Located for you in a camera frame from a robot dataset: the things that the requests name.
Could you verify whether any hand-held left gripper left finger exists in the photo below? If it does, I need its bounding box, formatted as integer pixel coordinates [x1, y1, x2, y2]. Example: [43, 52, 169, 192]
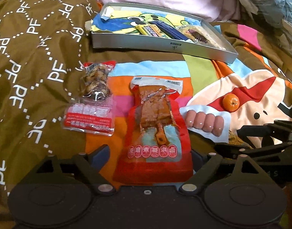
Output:
[27, 146, 114, 194]

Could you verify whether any colourful crayon drawing paper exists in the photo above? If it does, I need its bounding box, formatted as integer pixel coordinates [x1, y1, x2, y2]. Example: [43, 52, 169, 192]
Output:
[85, 3, 204, 41]

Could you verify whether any small orange tangerine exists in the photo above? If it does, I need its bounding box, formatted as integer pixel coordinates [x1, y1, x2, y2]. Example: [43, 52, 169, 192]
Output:
[222, 94, 240, 112]

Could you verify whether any pink sausage packet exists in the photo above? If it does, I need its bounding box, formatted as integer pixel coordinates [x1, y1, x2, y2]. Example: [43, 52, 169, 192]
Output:
[179, 106, 231, 144]

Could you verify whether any round cookie packet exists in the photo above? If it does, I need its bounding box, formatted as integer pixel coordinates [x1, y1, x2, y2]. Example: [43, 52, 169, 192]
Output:
[228, 130, 247, 146]

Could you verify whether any grey shallow box tray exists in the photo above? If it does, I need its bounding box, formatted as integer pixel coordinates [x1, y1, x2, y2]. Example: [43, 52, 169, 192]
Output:
[92, 2, 239, 64]

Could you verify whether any clear egg packet red label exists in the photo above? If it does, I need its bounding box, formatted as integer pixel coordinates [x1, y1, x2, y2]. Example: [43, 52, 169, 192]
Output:
[62, 61, 117, 138]

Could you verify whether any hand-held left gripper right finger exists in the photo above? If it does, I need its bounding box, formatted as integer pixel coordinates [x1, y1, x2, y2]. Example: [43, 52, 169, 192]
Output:
[179, 148, 257, 194]

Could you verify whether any brown patterned quilt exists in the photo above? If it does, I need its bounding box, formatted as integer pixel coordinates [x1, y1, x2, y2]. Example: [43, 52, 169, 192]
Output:
[0, 0, 137, 229]

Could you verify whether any yellow snack bar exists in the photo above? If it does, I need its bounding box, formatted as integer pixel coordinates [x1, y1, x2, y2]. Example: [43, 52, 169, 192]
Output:
[136, 24, 171, 39]

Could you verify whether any clear plastic bag of clothes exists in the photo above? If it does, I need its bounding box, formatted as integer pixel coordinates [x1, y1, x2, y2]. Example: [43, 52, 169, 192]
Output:
[232, 0, 292, 61]

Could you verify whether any red braised tofu packet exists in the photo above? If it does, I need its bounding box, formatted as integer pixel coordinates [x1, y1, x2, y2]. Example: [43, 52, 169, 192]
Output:
[113, 76, 194, 185]

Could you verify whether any blue and white packet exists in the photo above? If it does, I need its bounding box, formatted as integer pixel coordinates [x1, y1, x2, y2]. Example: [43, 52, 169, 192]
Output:
[149, 20, 197, 41]

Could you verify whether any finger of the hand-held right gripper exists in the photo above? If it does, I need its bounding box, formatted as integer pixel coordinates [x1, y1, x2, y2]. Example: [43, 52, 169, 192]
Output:
[214, 141, 292, 167]
[237, 120, 292, 146]

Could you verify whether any colourful cartoon printed blanket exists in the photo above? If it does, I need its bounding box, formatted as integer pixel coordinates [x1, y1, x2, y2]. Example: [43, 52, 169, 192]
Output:
[84, 21, 292, 196]

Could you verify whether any dark dried snack packet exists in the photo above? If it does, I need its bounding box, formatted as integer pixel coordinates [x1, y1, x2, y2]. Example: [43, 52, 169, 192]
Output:
[177, 24, 211, 45]

